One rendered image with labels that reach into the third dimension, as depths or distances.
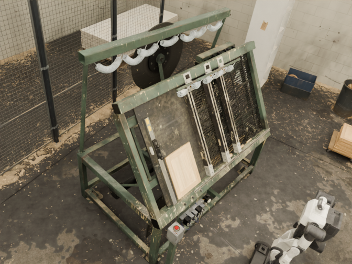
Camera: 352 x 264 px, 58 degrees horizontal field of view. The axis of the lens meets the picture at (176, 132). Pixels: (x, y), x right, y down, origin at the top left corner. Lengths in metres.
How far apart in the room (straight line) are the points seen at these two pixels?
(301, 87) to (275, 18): 1.62
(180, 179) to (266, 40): 4.06
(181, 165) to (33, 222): 2.03
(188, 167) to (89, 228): 1.54
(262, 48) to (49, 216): 4.88
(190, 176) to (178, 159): 0.27
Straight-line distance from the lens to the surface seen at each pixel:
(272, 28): 6.56
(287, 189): 5.12
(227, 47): 4.27
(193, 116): 3.32
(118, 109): 2.70
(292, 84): 7.22
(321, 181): 5.54
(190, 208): 3.49
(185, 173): 3.35
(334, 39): 7.86
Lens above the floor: 3.53
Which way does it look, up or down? 40 degrees down
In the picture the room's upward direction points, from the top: 9 degrees clockwise
